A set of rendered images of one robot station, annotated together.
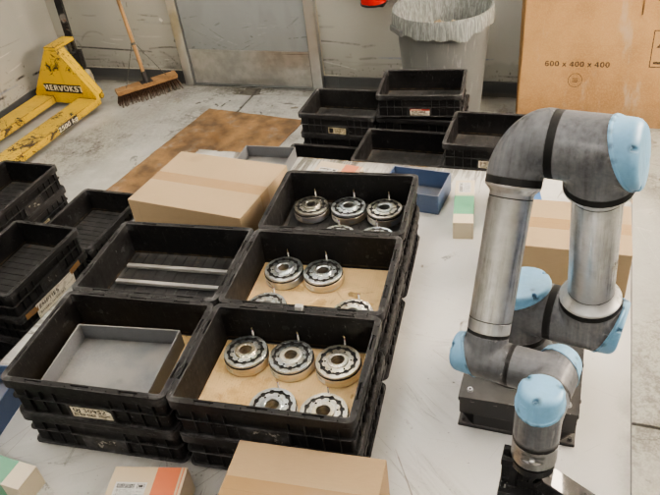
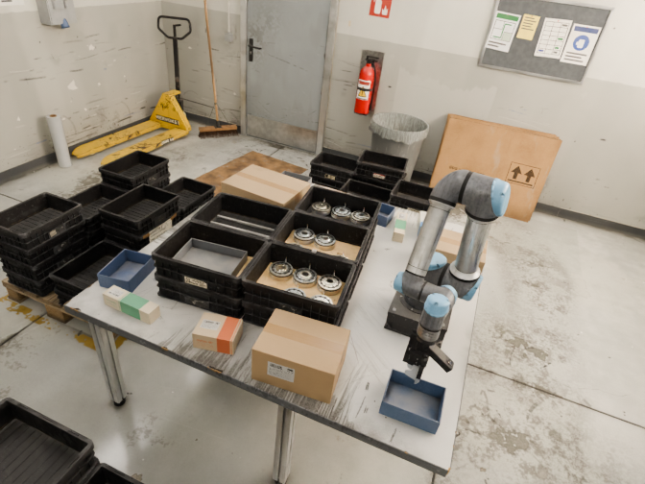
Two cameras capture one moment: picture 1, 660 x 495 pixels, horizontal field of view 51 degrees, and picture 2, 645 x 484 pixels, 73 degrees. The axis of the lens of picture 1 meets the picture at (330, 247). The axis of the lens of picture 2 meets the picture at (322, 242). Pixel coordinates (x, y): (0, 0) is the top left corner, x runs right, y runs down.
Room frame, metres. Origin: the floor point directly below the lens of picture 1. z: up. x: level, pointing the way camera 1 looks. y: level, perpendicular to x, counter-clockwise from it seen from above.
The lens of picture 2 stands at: (-0.35, 0.20, 2.02)
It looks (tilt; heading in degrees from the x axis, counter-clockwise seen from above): 34 degrees down; 355
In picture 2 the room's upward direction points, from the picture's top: 7 degrees clockwise
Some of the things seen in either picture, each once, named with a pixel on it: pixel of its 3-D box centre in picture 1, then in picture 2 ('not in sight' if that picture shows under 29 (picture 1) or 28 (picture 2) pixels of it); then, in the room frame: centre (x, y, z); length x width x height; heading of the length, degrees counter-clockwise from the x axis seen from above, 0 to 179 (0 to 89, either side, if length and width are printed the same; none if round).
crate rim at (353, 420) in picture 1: (278, 360); (300, 274); (1.04, 0.14, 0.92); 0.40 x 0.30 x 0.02; 72
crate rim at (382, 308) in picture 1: (313, 271); (322, 236); (1.32, 0.05, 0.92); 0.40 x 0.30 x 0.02; 72
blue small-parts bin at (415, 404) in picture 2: not in sight; (413, 399); (0.59, -0.27, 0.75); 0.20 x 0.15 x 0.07; 68
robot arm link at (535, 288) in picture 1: (523, 303); (430, 270); (1.05, -0.39, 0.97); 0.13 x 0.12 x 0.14; 56
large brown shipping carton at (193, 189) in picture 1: (214, 208); (266, 198); (1.86, 0.35, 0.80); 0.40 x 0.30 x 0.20; 62
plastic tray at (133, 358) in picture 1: (113, 363); (208, 261); (1.16, 0.54, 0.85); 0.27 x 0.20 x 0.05; 74
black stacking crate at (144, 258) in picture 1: (171, 276); (243, 225); (1.45, 0.43, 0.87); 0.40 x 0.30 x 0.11; 72
